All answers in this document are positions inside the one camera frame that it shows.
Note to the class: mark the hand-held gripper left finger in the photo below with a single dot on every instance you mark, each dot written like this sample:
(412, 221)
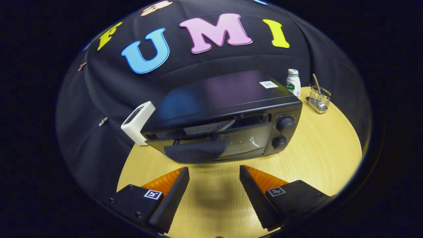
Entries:
(172, 198)

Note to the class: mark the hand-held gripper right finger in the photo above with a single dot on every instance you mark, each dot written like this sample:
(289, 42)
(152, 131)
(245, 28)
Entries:
(254, 195)

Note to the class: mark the black toaster oven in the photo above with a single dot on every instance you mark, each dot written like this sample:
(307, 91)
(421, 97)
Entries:
(214, 96)

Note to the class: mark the white bread toaster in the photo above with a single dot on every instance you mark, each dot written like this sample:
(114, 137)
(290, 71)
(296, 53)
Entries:
(135, 128)

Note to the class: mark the black backdrop cloth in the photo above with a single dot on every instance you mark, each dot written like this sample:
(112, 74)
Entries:
(99, 158)

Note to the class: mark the silver cloth clip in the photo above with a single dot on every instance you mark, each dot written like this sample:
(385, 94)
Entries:
(103, 121)

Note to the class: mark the white green drink bottle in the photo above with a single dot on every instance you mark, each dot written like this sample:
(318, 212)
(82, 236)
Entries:
(293, 86)

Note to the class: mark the wooden stick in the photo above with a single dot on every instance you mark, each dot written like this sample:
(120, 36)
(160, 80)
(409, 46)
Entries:
(316, 82)

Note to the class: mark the pink cloth clip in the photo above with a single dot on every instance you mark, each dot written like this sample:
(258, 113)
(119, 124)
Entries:
(82, 66)

